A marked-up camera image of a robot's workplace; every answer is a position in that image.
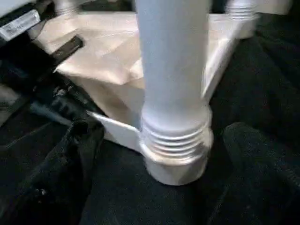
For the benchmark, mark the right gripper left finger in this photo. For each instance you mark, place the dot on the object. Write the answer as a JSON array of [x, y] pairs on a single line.
[[65, 175]]

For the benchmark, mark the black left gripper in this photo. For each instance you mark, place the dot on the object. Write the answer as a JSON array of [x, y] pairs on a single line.
[[28, 75]]

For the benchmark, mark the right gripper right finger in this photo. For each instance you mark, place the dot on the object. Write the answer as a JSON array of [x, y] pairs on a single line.
[[257, 182]]

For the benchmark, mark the white plastic table top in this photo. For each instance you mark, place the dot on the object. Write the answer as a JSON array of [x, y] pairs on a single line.
[[105, 58]]

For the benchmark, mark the black quilted mat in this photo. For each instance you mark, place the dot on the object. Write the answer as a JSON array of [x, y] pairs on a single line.
[[257, 82]]

